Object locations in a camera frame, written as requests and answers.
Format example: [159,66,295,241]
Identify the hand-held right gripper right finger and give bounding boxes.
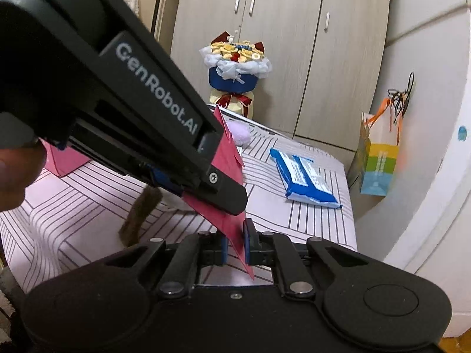
[243,219,369,297]

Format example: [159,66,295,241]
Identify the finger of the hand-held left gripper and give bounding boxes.
[147,165,249,217]

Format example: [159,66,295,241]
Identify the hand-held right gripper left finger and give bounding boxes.
[106,231,229,299]

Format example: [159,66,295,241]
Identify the red paper envelope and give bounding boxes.
[182,105,257,281]

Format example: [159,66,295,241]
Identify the blue plastic packet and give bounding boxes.
[270,148,343,210]

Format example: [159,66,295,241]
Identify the pink cardboard box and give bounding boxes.
[42,140,93,178]

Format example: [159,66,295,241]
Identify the person's left hand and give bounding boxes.
[0,141,47,212]

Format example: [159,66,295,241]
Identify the purple plush toy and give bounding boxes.
[224,118,253,146]

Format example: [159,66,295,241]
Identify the brown furry object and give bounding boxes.
[118,187,163,248]

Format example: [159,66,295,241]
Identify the black metal pole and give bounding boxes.
[150,0,168,43]

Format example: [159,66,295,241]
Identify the flower bouquet blue wrap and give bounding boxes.
[199,32,272,120]

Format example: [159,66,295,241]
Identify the colourful paper gift bag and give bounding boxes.
[359,97,404,197]

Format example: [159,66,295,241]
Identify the beige wardrobe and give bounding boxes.
[171,0,391,157]

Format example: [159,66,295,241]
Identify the black hair ties on hook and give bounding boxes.
[387,72,415,124]

